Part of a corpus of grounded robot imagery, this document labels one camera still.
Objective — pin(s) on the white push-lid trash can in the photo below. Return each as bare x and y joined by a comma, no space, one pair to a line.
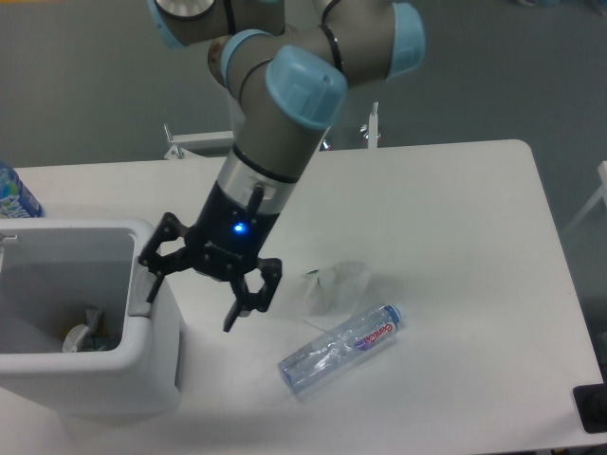
51,271

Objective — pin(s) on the trash inside the can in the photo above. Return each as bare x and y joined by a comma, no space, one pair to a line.
90,336

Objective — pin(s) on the clear empty plastic bottle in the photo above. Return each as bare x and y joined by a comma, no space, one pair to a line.
338,347

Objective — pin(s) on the blue labelled water bottle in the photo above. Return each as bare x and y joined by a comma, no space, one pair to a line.
17,201

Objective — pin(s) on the crumpled clear plastic bag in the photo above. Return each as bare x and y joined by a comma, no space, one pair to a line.
333,293

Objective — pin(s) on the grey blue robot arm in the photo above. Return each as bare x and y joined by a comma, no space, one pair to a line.
290,86

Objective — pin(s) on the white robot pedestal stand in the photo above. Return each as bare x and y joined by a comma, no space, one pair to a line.
202,144

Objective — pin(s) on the black device at table edge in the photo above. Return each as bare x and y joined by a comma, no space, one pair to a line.
591,404

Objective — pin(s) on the white frame at right edge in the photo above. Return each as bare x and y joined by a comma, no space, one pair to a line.
598,197

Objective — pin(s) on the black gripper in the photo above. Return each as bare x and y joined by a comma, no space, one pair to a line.
224,243

